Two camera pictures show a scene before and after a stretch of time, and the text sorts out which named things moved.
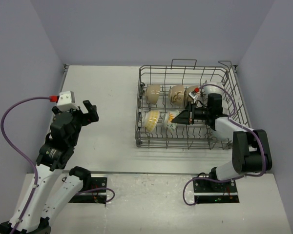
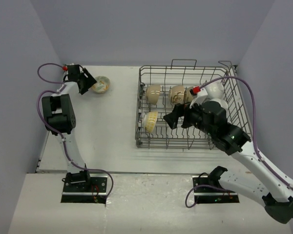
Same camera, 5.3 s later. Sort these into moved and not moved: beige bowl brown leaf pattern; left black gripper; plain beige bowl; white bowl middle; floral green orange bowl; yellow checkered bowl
Moved: left black gripper; floral green orange bowl
Not moved: white bowl middle; beige bowl brown leaf pattern; plain beige bowl; yellow checkered bowl
